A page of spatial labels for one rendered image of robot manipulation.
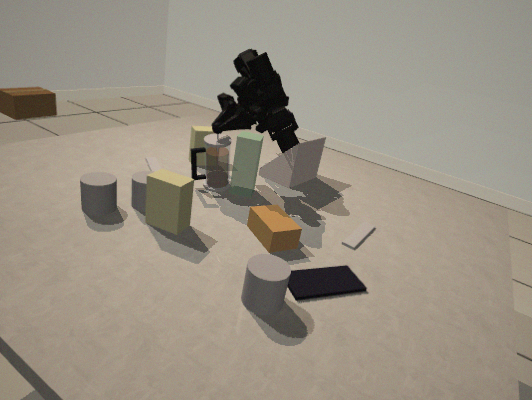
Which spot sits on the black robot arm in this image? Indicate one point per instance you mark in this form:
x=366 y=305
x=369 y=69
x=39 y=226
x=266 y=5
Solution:
x=257 y=72

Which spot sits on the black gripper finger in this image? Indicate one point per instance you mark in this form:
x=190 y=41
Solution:
x=225 y=114
x=238 y=121

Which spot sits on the orange rectangular block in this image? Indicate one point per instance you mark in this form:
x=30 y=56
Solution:
x=275 y=230

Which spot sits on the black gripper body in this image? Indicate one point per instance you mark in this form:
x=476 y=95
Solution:
x=255 y=112

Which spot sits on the glass french press with black handle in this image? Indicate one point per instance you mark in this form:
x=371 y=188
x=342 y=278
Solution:
x=217 y=161

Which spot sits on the grey cylinder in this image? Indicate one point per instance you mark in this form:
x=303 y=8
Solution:
x=139 y=190
x=98 y=193
x=265 y=284

